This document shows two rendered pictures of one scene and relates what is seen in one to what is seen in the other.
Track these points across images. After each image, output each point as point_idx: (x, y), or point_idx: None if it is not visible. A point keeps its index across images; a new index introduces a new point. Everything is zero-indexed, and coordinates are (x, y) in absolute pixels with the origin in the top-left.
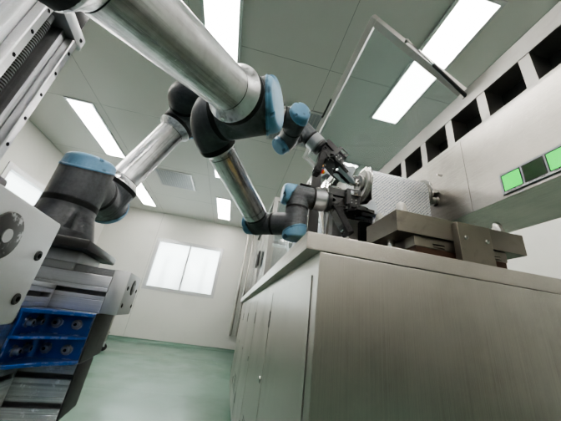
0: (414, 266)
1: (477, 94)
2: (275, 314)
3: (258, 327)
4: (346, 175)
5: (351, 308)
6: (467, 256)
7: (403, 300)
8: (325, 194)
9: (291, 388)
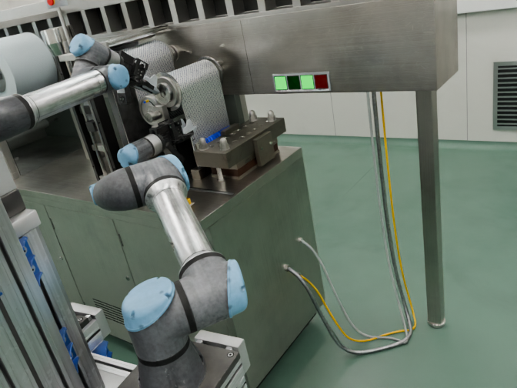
0: (247, 197)
1: None
2: (135, 239)
3: (79, 237)
4: (152, 91)
5: (228, 242)
6: (262, 162)
7: (245, 219)
8: (159, 142)
9: None
